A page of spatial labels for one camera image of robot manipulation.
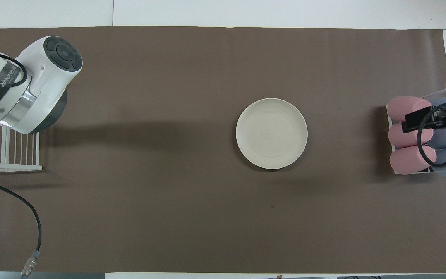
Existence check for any cream round plate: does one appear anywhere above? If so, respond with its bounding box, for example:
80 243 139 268
236 98 308 170

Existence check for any pink plastic cup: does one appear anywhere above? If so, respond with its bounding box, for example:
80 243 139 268
386 96 432 122
388 121 433 148
389 145 437 175

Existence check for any brown table mat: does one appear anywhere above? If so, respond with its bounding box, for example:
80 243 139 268
0 26 446 274

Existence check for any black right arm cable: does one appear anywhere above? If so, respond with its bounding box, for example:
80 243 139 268
417 102 446 168

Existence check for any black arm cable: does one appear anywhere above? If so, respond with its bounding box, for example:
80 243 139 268
417 102 446 168
0 54 42 279

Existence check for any white wire dish rack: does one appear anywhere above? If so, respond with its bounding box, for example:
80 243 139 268
0 116 42 174

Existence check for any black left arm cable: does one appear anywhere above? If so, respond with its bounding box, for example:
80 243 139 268
0 54 42 279

